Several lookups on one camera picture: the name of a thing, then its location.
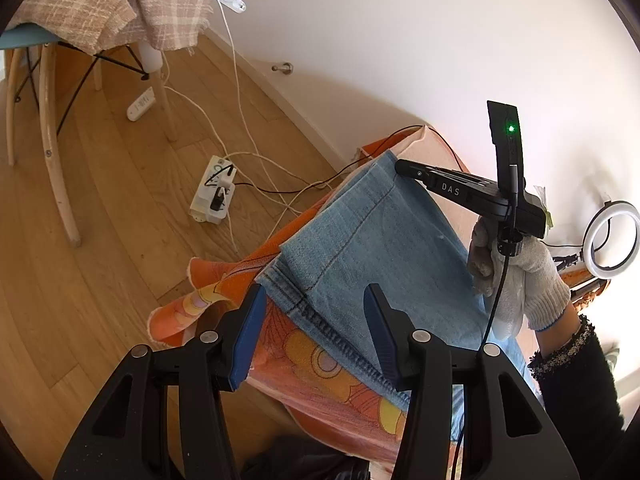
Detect orange floral bed cover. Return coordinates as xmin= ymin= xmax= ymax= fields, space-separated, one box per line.
xmin=145 ymin=123 xmax=547 ymax=476

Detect white ring light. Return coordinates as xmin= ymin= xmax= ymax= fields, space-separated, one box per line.
xmin=580 ymin=200 xmax=639 ymax=281

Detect metal door stopper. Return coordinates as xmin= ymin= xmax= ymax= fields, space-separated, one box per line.
xmin=271 ymin=62 xmax=294 ymax=75

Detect white power strip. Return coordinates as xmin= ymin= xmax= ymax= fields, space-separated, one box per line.
xmin=190 ymin=156 xmax=238 ymax=224

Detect black sleeved right forearm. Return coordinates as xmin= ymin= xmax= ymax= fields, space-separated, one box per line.
xmin=529 ymin=315 xmax=639 ymax=479

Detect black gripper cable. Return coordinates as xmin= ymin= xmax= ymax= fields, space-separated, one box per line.
xmin=449 ymin=164 xmax=522 ymax=480

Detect white gloved right hand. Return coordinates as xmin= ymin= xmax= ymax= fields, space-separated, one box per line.
xmin=468 ymin=218 xmax=570 ymax=340

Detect light blue denim jeans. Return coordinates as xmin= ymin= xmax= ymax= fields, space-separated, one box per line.
xmin=254 ymin=149 xmax=544 ymax=441

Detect light blue chair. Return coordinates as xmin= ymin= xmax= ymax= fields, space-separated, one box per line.
xmin=1 ymin=24 xmax=178 ymax=247

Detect white inline switch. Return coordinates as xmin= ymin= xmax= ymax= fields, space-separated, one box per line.
xmin=126 ymin=87 xmax=155 ymax=122

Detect pink plaid cloth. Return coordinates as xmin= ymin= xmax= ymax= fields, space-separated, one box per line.
xmin=9 ymin=0 xmax=213 ymax=54

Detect black camera box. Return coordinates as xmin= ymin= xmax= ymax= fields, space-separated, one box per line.
xmin=487 ymin=101 xmax=524 ymax=202

